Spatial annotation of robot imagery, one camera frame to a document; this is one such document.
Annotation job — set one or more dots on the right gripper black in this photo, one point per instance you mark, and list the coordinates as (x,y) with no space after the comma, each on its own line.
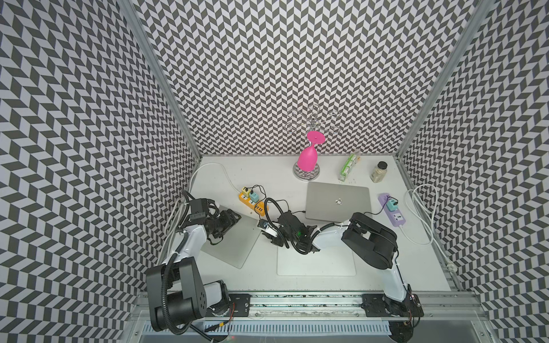
(276,241)

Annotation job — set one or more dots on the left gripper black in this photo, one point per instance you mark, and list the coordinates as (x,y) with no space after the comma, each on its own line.
(229,212)

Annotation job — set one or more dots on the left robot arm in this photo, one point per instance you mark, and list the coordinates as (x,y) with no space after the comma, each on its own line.
(177,296)

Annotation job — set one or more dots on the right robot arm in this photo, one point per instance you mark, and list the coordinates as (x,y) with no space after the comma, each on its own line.
(370,240)

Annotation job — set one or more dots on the grey closed laptop left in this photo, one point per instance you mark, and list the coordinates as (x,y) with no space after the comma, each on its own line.
(236,245)

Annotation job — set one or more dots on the grey closed laptop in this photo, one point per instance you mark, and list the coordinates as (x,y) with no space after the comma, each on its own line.
(335,202)
(236,245)

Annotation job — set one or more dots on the white closed laptop front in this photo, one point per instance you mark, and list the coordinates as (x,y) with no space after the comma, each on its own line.
(337,261)

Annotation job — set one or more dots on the grey closed laptop back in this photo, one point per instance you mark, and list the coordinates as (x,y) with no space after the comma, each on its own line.
(335,202)

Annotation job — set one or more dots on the teal charger on purple strip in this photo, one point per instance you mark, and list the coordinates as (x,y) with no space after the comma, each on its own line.
(391,204)

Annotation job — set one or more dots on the orange power strip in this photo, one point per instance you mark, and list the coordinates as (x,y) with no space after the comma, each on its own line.
(257,207)

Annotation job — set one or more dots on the pink wine glass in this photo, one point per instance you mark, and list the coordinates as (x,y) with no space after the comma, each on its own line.
(308,157)

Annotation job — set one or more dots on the green snack packet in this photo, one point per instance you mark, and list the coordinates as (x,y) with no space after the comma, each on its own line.
(347,167)

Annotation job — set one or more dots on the small jar dark lid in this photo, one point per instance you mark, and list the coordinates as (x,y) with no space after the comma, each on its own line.
(379,172)

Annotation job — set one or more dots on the purple power strip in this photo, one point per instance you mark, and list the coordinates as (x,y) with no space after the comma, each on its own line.
(396,218)

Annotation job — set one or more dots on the metal glass rack stand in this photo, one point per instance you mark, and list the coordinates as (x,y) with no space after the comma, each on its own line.
(315,125)

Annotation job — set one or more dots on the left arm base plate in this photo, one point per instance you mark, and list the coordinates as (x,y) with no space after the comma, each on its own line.
(240,305)

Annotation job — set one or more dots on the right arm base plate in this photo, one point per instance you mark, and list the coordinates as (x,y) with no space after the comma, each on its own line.
(378,305)

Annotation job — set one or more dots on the aluminium front rail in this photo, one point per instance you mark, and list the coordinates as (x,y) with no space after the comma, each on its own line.
(448,317)

